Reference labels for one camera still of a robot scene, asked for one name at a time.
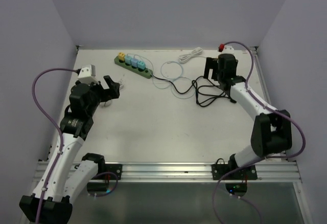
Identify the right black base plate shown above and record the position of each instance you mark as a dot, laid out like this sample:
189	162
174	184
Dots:
218	170

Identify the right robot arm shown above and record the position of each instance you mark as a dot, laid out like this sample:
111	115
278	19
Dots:
271	131

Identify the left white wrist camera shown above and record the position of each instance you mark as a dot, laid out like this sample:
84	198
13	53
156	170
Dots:
87	74

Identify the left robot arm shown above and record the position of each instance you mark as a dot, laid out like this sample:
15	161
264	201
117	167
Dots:
52	199

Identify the green power strip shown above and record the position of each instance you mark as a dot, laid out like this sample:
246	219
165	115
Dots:
146	73

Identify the aluminium frame rail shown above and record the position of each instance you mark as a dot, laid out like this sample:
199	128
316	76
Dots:
265	172

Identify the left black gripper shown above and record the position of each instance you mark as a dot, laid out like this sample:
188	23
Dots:
112	92

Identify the light blue plug adapter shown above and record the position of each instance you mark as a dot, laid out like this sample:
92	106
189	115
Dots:
134	62

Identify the teal plug adapter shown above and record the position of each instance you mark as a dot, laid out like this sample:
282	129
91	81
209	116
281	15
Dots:
141	65
128	59

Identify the yellow plug adapter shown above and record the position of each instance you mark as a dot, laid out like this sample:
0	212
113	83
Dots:
121	56

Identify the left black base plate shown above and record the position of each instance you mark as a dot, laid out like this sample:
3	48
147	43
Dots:
115	168

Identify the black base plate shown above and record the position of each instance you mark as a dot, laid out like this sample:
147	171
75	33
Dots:
115	168
218	170

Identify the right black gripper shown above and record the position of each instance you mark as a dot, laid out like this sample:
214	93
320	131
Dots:
211	63

